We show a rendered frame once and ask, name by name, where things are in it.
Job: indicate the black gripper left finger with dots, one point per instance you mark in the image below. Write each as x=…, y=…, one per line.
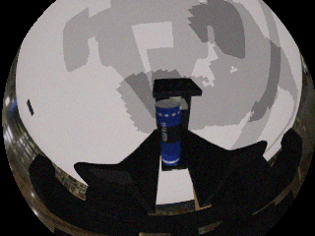
x=136, y=174

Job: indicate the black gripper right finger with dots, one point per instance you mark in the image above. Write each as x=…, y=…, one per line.
x=209, y=165

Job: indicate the blue and black cylinder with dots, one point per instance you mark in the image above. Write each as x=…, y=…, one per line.
x=169, y=128

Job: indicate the black battery holder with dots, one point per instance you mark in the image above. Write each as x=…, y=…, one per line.
x=174, y=91

